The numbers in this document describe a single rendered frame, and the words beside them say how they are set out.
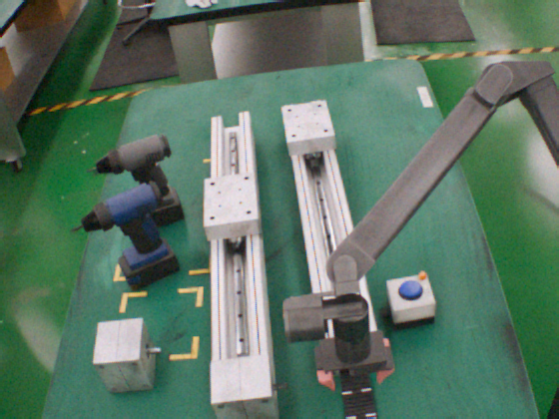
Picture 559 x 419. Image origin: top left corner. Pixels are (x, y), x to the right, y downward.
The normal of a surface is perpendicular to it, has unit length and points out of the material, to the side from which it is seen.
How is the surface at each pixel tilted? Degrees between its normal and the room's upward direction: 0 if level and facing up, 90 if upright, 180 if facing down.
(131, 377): 90
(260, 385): 0
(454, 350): 0
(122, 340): 0
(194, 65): 90
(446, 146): 45
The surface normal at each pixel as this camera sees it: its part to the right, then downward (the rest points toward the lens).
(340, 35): 0.00, 0.64
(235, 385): -0.14, -0.76
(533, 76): -0.08, -0.14
